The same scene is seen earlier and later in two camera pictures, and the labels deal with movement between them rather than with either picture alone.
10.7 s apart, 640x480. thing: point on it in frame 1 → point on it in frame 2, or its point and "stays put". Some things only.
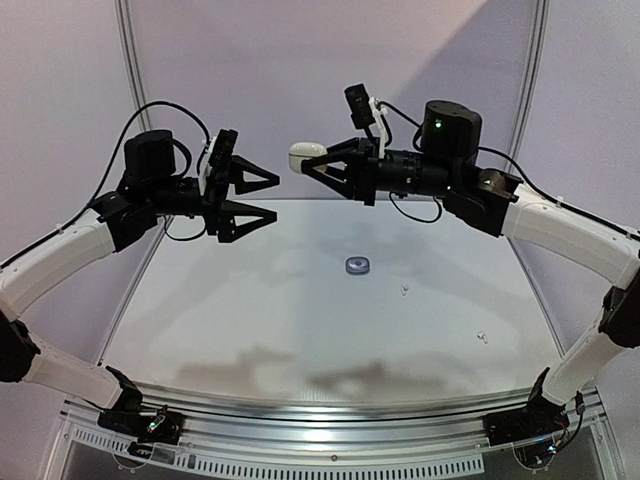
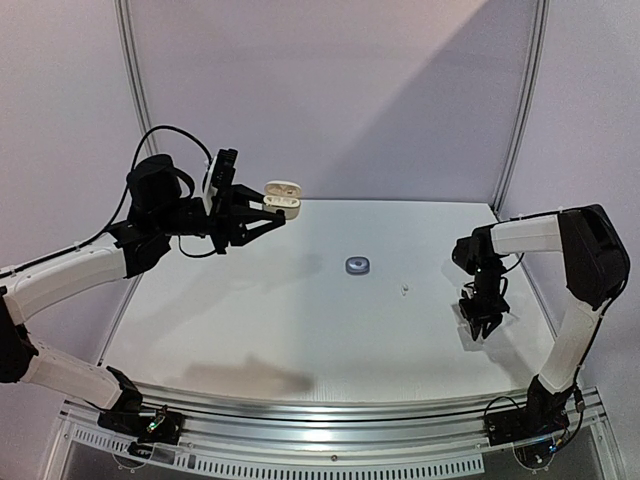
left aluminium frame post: [126, 27] stays put
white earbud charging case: [300, 151] → [283, 195]
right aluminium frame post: [524, 120] stays put
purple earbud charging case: [357, 265] stays put
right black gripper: [364, 170] → [482, 306]
